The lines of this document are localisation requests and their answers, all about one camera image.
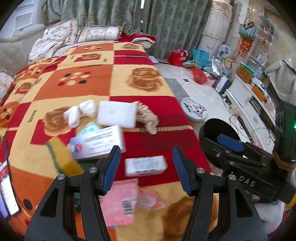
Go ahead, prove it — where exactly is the yellow green sponge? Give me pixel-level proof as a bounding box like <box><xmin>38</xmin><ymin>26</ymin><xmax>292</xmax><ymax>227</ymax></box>
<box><xmin>46</xmin><ymin>137</ymin><xmax>84</xmax><ymax>177</ymax></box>

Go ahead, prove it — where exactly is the beige stocking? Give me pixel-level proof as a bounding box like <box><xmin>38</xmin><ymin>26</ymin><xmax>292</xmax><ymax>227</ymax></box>
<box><xmin>133</xmin><ymin>101</ymin><xmax>159</xmax><ymax>135</ymax></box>

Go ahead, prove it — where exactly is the teal tissue pack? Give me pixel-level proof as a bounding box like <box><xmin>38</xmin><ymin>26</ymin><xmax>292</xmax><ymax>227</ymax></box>
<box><xmin>76</xmin><ymin>121</ymin><xmax>101</xmax><ymax>136</ymax></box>

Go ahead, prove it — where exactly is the black round trash bin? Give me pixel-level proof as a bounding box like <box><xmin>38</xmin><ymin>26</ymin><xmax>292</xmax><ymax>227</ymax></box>
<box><xmin>199</xmin><ymin>118</ymin><xmax>241</xmax><ymax>167</ymax></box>

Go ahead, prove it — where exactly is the white tv cabinet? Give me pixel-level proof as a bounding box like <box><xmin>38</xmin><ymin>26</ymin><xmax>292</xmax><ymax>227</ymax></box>
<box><xmin>225</xmin><ymin>76</ymin><xmax>275</xmax><ymax>153</ymax></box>

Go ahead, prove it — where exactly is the smartphone with lit screen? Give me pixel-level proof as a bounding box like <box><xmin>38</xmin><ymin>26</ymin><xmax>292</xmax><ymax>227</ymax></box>
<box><xmin>1</xmin><ymin>160</ymin><xmax>20</xmax><ymax>220</ymax></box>

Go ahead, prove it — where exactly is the cat face round stool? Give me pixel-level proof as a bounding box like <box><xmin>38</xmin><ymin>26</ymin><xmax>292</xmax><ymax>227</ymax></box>
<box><xmin>180</xmin><ymin>97</ymin><xmax>208</xmax><ymax>122</ymax></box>

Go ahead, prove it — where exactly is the pink plastic package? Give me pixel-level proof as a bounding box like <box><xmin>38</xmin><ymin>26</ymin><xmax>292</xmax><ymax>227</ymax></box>
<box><xmin>99</xmin><ymin>178</ymin><xmax>165</xmax><ymax>227</ymax></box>

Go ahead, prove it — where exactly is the red plastic bag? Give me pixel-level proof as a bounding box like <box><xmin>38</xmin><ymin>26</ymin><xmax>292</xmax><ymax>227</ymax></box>
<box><xmin>192</xmin><ymin>67</ymin><xmax>208</xmax><ymax>85</ymax></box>

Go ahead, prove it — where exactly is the grey floor rug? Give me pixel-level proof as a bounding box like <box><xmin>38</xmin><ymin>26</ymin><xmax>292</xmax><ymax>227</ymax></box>
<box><xmin>165</xmin><ymin>78</ymin><xmax>189</xmax><ymax>102</ymax></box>

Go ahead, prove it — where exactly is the silver foil bag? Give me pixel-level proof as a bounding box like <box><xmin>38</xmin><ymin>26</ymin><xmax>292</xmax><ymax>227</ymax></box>
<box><xmin>203</xmin><ymin>56</ymin><xmax>223</xmax><ymax>77</ymax></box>

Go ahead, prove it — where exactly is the grey cloth on tv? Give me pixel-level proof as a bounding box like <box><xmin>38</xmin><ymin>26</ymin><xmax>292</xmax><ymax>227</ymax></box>
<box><xmin>264</xmin><ymin>60</ymin><xmax>295</xmax><ymax>105</ymax></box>

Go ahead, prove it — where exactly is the white blue medicine box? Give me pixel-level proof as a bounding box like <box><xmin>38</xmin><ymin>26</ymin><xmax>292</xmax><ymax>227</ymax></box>
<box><xmin>68</xmin><ymin>125</ymin><xmax>126</xmax><ymax>161</ymax></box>

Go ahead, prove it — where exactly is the blue gift bag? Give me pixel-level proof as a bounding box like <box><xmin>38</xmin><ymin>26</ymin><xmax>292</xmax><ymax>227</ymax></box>
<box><xmin>193</xmin><ymin>49</ymin><xmax>209</xmax><ymax>69</ymax></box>

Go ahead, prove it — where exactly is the small white pill box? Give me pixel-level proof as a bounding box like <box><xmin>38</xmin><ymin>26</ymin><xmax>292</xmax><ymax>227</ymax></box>
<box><xmin>125</xmin><ymin>156</ymin><xmax>168</xmax><ymax>177</ymax></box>

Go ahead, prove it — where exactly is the red gift bag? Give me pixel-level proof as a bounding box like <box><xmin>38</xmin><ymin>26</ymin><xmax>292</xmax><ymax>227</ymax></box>
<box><xmin>167</xmin><ymin>49</ymin><xmax>188</xmax><ymax>67</ymax></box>

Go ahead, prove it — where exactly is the striped green handbag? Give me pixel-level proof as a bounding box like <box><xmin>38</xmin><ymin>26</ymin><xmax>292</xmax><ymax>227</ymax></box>
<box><xmin>238</xmin><ymin>22</ymin><xmax>258</xmax><ymax>40</ymax></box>

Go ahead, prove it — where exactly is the white rolled cloth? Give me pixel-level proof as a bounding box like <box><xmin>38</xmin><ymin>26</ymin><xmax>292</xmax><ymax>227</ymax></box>
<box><xmin>63</xmin><ymin>99</ymin><xmax>97</xmax><ymax>128</ymax></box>

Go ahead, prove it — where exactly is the white standing air conditioner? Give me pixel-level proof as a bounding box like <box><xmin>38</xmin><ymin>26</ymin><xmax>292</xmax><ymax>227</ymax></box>
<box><xmin>198</xmin><ymin>1</ymin><xmax>233</xmax><ymax>58</ymax></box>

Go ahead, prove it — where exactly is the red orange patterned blanket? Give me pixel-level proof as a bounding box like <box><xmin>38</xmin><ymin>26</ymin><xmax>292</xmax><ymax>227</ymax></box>
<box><xmin>1</xmin><ymin>42</ymin><xmax>210</xmax><ymax>235</ymax></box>

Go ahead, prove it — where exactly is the white foam block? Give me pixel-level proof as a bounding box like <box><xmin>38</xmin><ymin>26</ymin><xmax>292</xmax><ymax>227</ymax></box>
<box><xmin>97</xmin><ymin>100</ymin><xmax>137</xmax><ymax>128</ymax></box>

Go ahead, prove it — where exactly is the green patterned curtain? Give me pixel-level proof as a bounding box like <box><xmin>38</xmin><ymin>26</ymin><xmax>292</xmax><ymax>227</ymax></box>
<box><xmin>42</xmin><ymin>0</ymin><xmax>212</xmax><ymax>59</ymax></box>

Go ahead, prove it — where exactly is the red folded quilt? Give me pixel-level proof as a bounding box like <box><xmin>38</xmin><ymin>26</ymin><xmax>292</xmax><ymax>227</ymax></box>
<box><xmin>117</xmin><ymin>32</ymin><xmax>156</xmax><ymax>49</ymax></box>

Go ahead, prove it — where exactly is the round lace cushion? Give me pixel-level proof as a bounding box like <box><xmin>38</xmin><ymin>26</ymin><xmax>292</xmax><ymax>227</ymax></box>
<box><xmin>0</xmin><ymin>69</ymin><xmax>15</xmax><ymax>100</ymax></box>

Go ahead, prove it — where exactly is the white crumpled duvet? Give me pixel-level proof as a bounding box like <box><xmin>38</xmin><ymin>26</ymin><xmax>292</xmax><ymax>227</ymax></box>
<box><xmin>28</xmin><ymin>37</ymin><xmax>67</xmax><ymax>64</ymax></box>

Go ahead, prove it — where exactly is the grey tufted headboard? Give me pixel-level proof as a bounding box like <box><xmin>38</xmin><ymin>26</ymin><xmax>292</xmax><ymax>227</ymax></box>
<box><xmin>1</xmin><ymin>24</ymin><xmax>45</xmax><ymax>75</ymax></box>

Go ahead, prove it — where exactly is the cream embroidered pillow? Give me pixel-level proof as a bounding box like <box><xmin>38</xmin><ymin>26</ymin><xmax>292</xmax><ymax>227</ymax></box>
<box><xmin>43</xmin><ymin>19</ymin><xmax>80</xmax><ymax>45</ymax></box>
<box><xmin>76</xmin><ymin>26</ymin><xmax>122</xmax><ymax>43</ymax></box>

